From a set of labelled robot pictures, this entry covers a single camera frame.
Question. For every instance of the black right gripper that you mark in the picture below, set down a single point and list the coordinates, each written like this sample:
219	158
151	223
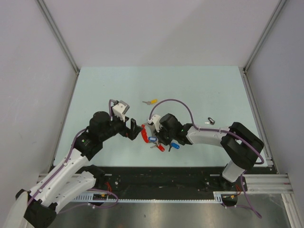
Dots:
161	139

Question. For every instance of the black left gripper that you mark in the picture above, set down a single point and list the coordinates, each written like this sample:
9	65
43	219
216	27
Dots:
131	133

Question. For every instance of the red handled key organizer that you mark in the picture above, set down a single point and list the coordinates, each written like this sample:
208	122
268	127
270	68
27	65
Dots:
148	134

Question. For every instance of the yellow tagged key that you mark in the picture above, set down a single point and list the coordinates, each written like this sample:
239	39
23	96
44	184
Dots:
154	101

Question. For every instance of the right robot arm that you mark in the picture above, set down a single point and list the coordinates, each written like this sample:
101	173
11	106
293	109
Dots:
241	145

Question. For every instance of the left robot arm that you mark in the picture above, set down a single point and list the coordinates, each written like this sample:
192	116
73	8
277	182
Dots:
46	199

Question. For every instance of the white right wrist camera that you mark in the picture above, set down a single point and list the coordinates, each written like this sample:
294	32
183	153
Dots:
154	123

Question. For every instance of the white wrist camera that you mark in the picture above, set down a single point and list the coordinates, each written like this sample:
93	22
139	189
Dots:
154	123
120	109

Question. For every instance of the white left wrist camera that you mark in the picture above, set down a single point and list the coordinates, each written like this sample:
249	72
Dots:
120	109

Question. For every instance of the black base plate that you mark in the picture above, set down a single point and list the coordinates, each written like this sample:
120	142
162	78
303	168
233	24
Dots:
156	182

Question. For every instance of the left aluminium frame post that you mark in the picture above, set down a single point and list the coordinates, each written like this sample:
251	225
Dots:
57	34

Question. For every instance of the aluminium frame post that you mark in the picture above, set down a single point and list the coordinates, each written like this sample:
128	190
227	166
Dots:
57	34
265	33

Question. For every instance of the right aluminium frame post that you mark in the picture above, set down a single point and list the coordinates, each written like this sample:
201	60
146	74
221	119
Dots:
265	33

